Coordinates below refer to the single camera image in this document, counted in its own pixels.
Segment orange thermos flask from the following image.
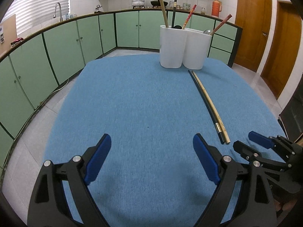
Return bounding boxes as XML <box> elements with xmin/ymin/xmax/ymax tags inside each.
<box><xmin>211</xmin><ymin>0</ymin><xmax>223</xmax><ymax>18</ymax></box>

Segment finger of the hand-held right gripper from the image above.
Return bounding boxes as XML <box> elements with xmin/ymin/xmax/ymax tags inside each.
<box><xmin>248</xmin><ymin>131</ymin><xmax>297</xmax><ymax>155</ymax></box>
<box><xmin>233</xmin><ymin>140</ymin><xmax>285</xmax><ymax>171</ymax></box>

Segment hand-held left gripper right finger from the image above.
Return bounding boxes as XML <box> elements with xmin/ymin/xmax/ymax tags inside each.
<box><xmin>192</xmin><ymin>133</ymin><xmax>278</xmax><ymax>227</ymax></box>

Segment white window blinds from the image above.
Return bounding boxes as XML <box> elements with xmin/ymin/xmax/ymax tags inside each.
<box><xmin>0</xmin><ymin>0</ymin><xmax>72</xmax><ymax>37</ymax></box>

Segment white floor cable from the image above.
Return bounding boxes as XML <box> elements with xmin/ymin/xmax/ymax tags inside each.
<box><xmin>35</xmin><ymin>77</ymin><xmax>71</xmax><ymax>107</ymax></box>

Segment red-topped wooden chopstick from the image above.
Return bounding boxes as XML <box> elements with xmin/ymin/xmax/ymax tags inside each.
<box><xmin>209</xmin><ymin>14</ymin><xmax>233</xmax><ymax>36</ymax></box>
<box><xmin>181</xmin><ymin>4</ymin><xmax>198</xmax><ymax>30</ymax></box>

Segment metal kitchen faucet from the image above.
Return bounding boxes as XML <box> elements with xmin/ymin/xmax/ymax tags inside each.
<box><xmin>53</xmin><ymin>2</ymin><xmax>64</xmax><ymax>22</ymax></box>

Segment wooden door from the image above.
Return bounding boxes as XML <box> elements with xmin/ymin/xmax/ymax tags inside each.
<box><xmin>260</xmin><ymin>0</ymin><xmax>303</xmax><ymax>100</ymax></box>
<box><xmin>233</xmin><ymin>0</ymin><xmax>273</xmax><ymax>73</ymax></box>

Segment green base kitchen cabinets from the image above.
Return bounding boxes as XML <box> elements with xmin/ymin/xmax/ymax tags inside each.
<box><xmin>0</xmin><ymin>11</ymin><xmax>243</xmax><ymax>166</ymax></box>

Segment black chopstick with metal band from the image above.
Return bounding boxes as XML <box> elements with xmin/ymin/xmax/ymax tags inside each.
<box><xmin>171</xmin><ymin>0</ymin><xmax>178</xmax><ymax>28</ymax></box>
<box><xmin>188</xmin><ymin>69</ymin><xmax>225</xmax><ymax>145</ymax></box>

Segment blue table mat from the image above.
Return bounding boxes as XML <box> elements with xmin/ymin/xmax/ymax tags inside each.
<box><xmin>43</xmin><ymin>54</ymin><xmax>288</xmax><ymax>227</ymax></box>

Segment white double utensil holder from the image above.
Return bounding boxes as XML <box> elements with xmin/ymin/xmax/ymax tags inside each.
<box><xmin>159</xmin><ymin>25</ymin><xmax>213</xmax><ymax>70</ymax></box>

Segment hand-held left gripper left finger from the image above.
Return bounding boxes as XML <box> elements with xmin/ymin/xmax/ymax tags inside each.
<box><xmin>27</xmin><ymin>133</ymin><xmax>112</xmax><ymax>227</ymax></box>

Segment brown board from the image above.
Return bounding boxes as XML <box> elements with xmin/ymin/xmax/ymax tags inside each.
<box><xmin>0</xmin><ymin>14</ymin><xmax>17</xmax><ymax>53</ymax></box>

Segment plain bamboo chopstick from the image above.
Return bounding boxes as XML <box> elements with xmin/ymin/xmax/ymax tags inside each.
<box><xmin>158</xmin><ymin>0</ymin><xmax>169</xmax><ymax>28</ymax></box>
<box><xmin>191</xmin><ymin>70</ymin><xmax>231</xmax><ymax>145</ymax></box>

